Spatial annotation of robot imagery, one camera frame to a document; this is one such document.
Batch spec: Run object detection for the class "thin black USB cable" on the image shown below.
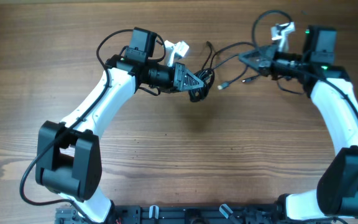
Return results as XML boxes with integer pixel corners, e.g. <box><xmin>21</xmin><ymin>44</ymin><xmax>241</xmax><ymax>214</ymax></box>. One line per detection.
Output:
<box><xmin>187</xmin><ymin>40</ymin><xmax>260</xmax><ymax>103</ymax></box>

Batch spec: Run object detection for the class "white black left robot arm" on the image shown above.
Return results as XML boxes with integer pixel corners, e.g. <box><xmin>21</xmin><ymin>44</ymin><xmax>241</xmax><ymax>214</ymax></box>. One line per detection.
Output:
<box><xmin>29</xmin><ymin>27</ymin><xmax>204</xmax><ymax>223</ymax></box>

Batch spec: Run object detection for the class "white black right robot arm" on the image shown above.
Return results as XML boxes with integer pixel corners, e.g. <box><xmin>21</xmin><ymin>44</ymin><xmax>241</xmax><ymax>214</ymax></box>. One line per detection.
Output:
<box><xmin>239</xmin><ymin>22</ymin><xmax>358</xmax><ymax>221</ymax></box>

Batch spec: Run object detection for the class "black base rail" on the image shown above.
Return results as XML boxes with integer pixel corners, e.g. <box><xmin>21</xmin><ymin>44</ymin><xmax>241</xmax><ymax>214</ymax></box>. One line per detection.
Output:
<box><xmin>53</xmin><ymin>203</ymin><xmax>291</xmax><ymax>224</ymax></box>

